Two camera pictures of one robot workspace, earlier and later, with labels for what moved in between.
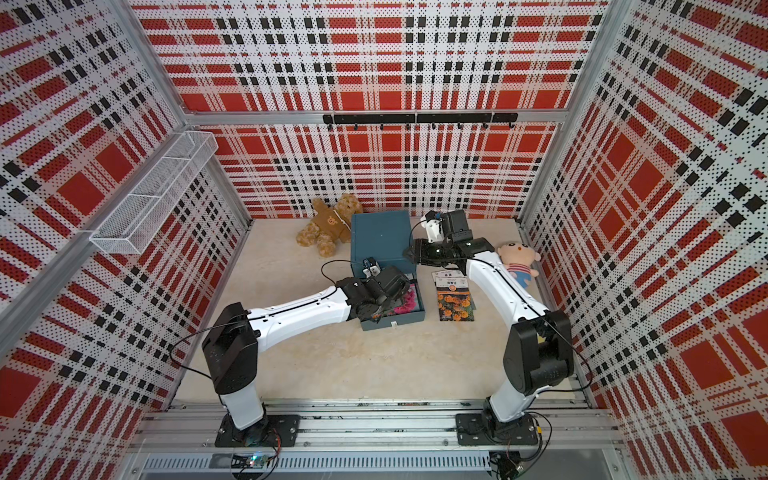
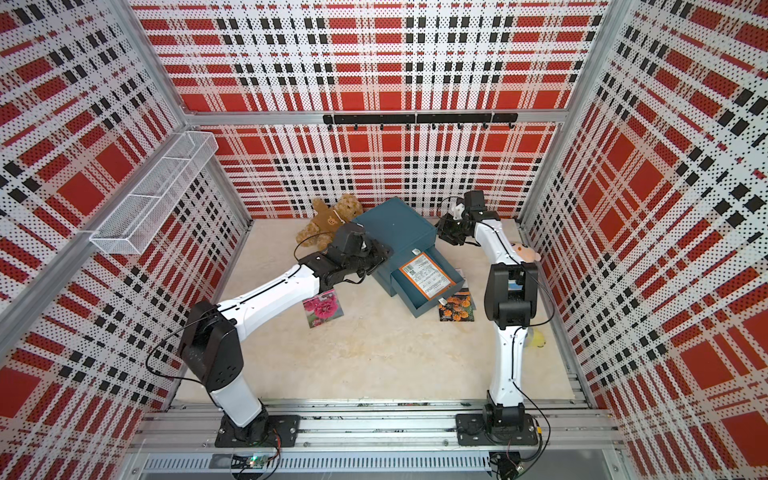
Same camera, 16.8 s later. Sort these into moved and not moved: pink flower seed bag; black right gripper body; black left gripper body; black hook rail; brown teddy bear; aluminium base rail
Moved: black left gripper body; pink flower seed bag; black right gripper body
Not moved: aluminium base rail; brown teddy bear; black hook rail
